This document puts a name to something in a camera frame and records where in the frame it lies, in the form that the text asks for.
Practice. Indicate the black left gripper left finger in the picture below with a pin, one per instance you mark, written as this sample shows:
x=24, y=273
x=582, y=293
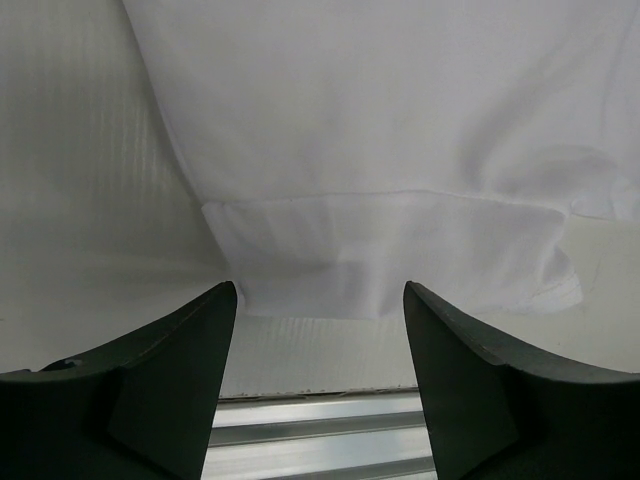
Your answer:
x=138, y=407

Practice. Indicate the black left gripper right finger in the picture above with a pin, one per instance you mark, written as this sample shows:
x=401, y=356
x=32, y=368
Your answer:
x=497, y=407

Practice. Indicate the white t shirt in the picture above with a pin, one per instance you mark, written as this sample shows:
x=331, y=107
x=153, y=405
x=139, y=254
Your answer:
x=340, y=149

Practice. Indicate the aluminium mounting rail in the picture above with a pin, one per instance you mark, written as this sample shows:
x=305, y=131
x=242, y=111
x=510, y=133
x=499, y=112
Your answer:
x=373, y=435

